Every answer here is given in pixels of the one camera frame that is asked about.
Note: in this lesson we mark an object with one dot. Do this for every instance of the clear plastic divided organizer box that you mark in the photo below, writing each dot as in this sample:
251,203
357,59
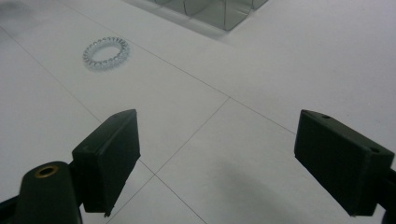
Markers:
218,12

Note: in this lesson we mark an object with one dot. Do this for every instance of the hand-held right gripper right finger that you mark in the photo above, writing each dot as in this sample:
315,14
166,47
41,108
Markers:
339,161

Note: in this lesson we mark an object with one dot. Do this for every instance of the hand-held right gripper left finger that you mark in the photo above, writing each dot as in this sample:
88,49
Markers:
106,161

